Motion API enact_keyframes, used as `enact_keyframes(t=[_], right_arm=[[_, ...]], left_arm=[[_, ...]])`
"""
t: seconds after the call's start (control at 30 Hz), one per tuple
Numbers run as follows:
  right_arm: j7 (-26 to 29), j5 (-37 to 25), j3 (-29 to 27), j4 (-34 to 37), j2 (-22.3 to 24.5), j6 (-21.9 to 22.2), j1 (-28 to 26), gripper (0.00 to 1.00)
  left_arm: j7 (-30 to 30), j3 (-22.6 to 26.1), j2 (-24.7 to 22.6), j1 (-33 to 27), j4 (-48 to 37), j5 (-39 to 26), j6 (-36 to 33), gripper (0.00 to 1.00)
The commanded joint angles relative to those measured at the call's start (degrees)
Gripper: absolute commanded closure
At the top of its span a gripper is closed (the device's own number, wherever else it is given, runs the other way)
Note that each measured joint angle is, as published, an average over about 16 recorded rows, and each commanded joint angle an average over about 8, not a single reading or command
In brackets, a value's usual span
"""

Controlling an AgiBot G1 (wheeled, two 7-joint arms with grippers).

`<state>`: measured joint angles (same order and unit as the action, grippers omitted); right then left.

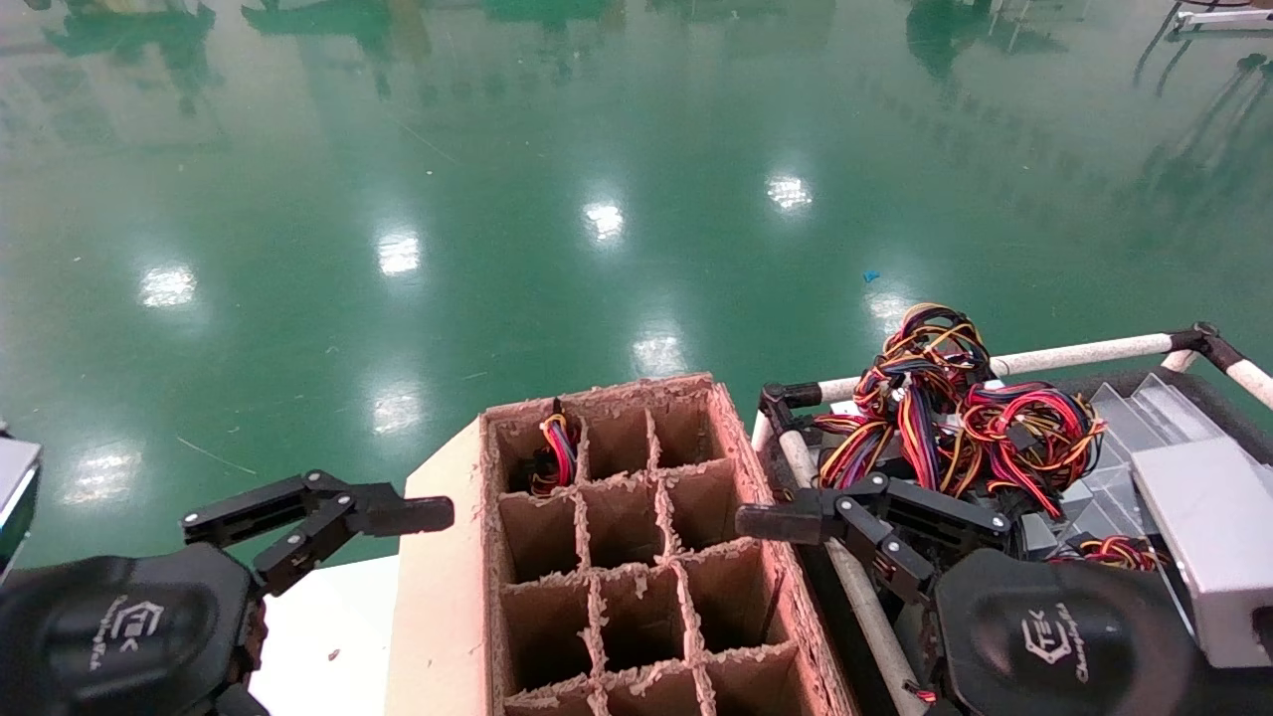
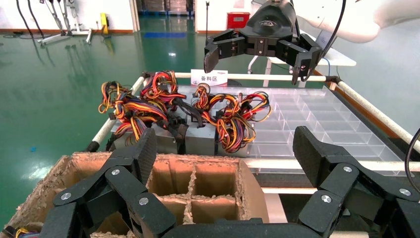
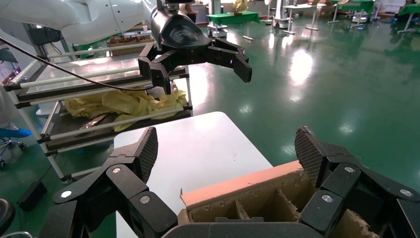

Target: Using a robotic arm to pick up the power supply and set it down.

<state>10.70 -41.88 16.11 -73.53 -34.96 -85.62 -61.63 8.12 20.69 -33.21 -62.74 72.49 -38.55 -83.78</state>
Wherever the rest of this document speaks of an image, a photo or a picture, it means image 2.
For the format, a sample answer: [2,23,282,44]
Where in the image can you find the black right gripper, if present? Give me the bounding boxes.
[203,1,323,85]

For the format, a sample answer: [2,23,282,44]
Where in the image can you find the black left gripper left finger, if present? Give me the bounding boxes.
[38,128,178,238]

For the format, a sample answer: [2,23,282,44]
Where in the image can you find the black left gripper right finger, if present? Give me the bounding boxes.
[292,125,420,238]

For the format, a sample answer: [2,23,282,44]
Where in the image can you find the power supply with coloured cables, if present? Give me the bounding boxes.
[2,226,40,238]
[213,91,273,157]
[185,83,237,156]
[140,70,205,155]

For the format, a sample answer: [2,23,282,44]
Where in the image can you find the red cabinet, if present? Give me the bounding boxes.
[227,12,251,30]

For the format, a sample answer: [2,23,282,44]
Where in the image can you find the white label sign card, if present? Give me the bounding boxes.
[190,69,229,88]

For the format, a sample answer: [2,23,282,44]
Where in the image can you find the black thin pole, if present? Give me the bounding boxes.
[205,0,210,40]

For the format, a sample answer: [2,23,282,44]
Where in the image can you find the white table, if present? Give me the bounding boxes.
[248,29,357,88]

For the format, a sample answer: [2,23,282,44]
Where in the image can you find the clear plastic compartment tray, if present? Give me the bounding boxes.
[177,85,405,175]

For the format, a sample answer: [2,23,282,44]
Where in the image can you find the blue floor mat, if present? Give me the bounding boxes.
[143,32,187,38]

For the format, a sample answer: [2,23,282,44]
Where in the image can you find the brown cardboard divider box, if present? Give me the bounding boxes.
[5,151,270,238]

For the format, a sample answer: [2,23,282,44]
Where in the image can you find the white metal stand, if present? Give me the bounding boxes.
[37,0,94,45]

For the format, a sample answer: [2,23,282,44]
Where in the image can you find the white pipe rack frame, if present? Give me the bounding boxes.
[86,70,420,238]

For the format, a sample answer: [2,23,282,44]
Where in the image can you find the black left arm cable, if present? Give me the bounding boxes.
[404,127,420,195]

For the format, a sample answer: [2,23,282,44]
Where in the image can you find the thin blue cable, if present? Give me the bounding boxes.
[322,57,332,78]

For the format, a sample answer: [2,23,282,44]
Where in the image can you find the upper colourful wire bundle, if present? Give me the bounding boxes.
[98,80,169,155]

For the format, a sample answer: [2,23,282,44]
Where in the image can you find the black hanging cable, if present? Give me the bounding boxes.
[15,0,34,37]
[27,0,45,37]

